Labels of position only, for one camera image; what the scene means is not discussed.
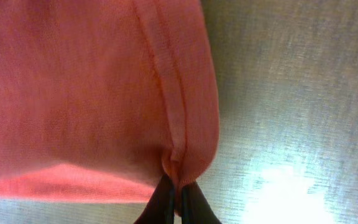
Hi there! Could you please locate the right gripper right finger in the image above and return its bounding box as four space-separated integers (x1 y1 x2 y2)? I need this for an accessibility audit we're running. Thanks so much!
181 182 221 224

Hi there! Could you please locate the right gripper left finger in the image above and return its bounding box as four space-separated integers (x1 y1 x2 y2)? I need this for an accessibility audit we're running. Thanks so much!
134 174 175 224

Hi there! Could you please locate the orange red printed t-shirt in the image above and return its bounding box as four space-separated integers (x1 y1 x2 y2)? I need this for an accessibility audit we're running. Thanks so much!
0 0 219 203

